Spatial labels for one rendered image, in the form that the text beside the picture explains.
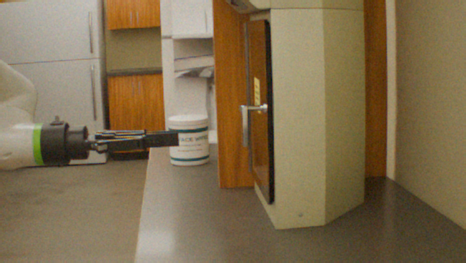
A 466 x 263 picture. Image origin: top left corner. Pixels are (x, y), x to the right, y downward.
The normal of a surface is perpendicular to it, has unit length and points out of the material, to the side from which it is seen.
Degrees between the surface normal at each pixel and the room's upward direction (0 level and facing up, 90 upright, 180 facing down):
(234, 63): 90
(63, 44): 90
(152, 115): 90
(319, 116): 90
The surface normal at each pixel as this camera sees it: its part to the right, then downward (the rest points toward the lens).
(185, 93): 0.00, 0.02
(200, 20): -0.22, 0.29
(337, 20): 0.77, 0.08
